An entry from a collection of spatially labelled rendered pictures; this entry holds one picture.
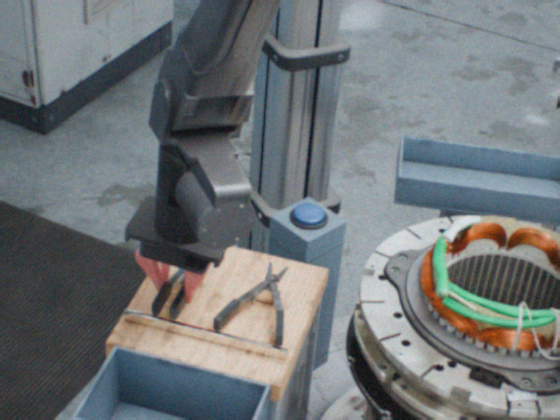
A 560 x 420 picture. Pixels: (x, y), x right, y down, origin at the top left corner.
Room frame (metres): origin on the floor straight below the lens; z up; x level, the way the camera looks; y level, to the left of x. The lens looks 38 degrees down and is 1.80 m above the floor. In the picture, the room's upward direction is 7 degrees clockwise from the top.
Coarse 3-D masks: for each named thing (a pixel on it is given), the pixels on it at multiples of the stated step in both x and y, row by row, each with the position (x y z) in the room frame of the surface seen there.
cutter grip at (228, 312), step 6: (234, 300) 0.80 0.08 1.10; (228, 306) 0.79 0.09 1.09; (234, 306) 0.79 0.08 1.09; (222, 312) 0.78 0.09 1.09; (228, 312) 0.78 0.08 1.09; (234, 312) 0.79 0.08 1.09; (216, 318) 0.77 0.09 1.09; (222, 318) 0.77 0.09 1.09; (228, 318) 0.78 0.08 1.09; (216, 324) 0.77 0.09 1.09; (222, 324) 0.77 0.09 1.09
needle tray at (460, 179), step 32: (416, 160) 1.22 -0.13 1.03; (448, 160) 1.22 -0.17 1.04; (480, 160) 1.22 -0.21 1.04; (512, 160) 1.21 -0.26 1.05; (544, 160) 1.21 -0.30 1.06; (416, 192) 1.11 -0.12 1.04; (448, 192) 1.11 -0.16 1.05; (480, 192) 1.11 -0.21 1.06; (512, 192) 1.11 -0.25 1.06; (544, 192) 1.18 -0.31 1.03
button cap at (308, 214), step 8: (296, 208) 1.05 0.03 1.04; (304, 208) 1.05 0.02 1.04; (312, 208) 1.05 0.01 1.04; (320, 208) 1.05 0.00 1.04; (296, 216) 1.03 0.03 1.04; (304, 216) 1.03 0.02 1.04; (312, 216) 1.03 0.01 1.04; (320, 216) 1.04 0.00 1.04; (304, 224) 1.02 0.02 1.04; (312, 224) 1.02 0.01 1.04
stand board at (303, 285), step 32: (256, 256) 0.91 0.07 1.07; (224, 288) 0.85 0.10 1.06; (288, 288) 0.86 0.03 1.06; (320, 288) 0.87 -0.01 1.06; (192, 320) 0.79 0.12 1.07; (256, 320) 0.80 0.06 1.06; (288, 320) 0.81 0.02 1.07; (160, 352) 0.74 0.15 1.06; (192, 352) 0.74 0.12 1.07; (224, 352) 0.75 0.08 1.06; (288, 352) 0.76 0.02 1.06
